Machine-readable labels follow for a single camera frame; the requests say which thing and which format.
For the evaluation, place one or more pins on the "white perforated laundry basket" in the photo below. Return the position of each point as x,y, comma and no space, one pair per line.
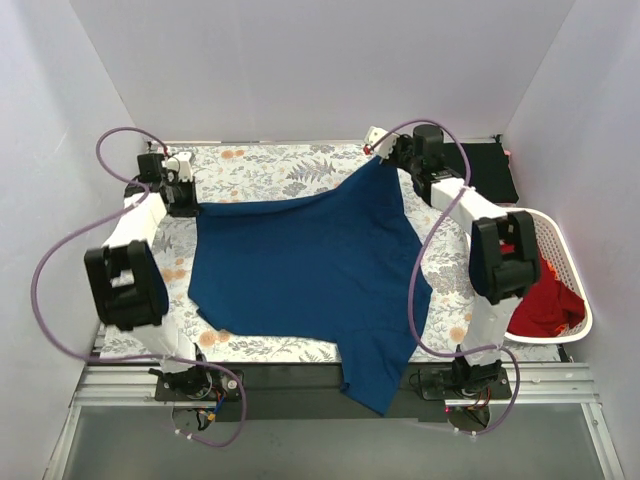
552,245

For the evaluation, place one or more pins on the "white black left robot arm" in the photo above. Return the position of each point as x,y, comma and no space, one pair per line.
128,288

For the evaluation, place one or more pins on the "orange t shirt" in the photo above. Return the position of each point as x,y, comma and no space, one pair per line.
557,299

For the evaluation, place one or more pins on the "red t shirt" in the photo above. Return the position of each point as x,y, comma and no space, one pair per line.
527,318

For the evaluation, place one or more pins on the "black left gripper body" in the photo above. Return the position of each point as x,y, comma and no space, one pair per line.
183,201

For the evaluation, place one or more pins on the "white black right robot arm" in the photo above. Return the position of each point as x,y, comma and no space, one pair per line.
503,261

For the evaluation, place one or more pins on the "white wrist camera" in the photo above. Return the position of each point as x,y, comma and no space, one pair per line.
380,143
179,167

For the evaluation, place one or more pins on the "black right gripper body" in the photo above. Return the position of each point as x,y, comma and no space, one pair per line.
396,153

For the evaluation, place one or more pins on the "floral patterned table mat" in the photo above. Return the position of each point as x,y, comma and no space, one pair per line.
230,174

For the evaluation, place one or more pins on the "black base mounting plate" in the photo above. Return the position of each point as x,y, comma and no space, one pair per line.
423,395

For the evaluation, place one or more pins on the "folded black t shirt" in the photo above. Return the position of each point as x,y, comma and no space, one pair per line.
490,172

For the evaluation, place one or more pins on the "aluminium frame rail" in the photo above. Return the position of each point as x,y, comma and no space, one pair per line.
133,385

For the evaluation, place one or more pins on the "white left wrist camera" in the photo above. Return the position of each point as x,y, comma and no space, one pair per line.
179,167

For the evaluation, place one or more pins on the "blue t shirt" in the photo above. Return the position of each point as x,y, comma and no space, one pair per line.
337,267

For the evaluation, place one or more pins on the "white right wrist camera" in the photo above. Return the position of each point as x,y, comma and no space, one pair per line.
380,143

